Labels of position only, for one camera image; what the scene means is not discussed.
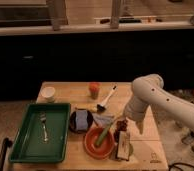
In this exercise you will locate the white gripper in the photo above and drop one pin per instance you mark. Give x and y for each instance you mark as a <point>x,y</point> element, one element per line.
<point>124,138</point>

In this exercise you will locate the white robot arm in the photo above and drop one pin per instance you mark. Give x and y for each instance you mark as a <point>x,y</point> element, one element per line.
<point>149,90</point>

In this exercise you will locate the green round object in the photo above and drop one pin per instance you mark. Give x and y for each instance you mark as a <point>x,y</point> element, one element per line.
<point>131,150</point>

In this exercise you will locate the dark red grape bunch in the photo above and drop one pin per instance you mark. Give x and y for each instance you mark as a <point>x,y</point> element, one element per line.
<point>120,126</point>

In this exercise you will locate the green cucumber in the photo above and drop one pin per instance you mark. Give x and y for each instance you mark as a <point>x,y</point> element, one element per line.
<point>103,134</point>

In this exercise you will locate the orange bowl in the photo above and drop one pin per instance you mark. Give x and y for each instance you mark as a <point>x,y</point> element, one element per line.
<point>104,149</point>

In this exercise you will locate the grey blue cloth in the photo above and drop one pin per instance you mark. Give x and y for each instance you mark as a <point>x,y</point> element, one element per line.
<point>102,120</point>

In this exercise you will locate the blue grey sponge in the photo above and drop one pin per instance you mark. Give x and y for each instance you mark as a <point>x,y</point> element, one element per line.
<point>81,120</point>

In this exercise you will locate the black round plate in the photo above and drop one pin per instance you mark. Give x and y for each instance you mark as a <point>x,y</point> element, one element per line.
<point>72,122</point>

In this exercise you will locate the green plastic tray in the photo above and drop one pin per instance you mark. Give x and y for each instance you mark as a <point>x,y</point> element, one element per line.
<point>29,145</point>

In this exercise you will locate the silver metal fork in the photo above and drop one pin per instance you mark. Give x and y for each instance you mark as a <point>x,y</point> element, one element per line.
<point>43,121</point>

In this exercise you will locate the black chair armrest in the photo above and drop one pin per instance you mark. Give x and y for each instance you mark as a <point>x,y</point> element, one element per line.
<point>6,143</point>

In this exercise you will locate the white handled dish brush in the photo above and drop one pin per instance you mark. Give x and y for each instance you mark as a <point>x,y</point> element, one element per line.
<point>101,106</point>

